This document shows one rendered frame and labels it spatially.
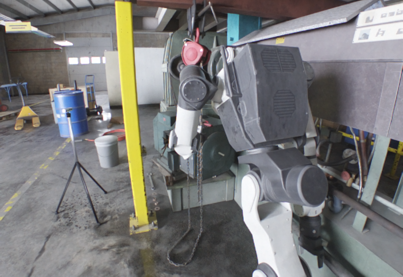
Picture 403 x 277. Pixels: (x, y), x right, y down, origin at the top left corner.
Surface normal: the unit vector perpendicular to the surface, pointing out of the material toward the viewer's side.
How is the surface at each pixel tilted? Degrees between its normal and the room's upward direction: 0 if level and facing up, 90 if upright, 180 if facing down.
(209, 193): 90
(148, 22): 90
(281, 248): 55
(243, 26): 90
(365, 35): 78
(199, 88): 106
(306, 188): 63
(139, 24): 90
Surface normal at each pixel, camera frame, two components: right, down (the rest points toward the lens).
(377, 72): -0.95, 0.08
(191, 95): 0.08, 0.52
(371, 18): -0.93, -0.12
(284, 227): 0.29, -0.34
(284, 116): 0.32, 0.05
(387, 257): 0.00, -0.96
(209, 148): 0.54, 0.18
